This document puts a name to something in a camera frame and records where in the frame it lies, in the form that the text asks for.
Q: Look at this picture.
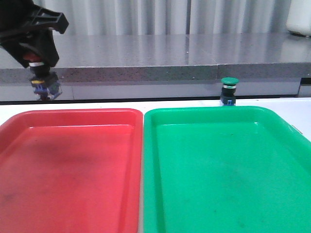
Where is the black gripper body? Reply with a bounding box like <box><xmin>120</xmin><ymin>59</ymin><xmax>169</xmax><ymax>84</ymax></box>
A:
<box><xmin>0</xmin><ymin>0</ymin><xmax>36</xmax><ymax>36</ymax></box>

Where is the red mushroom push button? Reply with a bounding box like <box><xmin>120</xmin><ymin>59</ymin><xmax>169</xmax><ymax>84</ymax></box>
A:
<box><xmin>23</xmin><ymin>52</ymin><xmax>62</xmax><ymax>101</ymax></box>

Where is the green plastic tray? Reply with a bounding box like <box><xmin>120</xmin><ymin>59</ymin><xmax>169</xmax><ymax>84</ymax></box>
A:
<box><xmin>143</xmin><ymin>106</ymin><xmax>311</xmax><ymax>233</ymax></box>

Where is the red plastic tray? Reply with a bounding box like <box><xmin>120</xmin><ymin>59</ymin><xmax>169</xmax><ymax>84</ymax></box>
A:
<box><xmin>0</xmin><ymin>109</ymin><xmax>143</xmax><ymax>233</ymax></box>

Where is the white container on bench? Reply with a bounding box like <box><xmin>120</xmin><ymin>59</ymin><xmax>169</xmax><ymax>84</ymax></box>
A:
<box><xmin>286</xmin><ymin>0</ymin><xmax>311</xmax><ymax>37</ymax></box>

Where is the green mushroom push button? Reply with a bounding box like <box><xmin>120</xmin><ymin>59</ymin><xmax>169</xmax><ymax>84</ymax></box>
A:
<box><xmin>220</xmin><ymin>77</ymin><xmax>240</xmax><ymax>106</ymax></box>

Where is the grey stone bench slab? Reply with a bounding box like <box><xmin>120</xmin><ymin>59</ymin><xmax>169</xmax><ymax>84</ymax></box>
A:
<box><xmin>0</xmin><ymin>33</ymin><xmax>311</xmax><ymax>84</ymax></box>

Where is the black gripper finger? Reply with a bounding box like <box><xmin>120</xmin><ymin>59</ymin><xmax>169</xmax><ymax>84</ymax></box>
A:
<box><xmin>0</xmin><ymin>29</ymin><xmax>59</xmax><ymax>68</ymax></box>
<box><xmin>26</xmin><ymin>6</ymin><xmax>69</xmax><ymax>34</ymax></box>

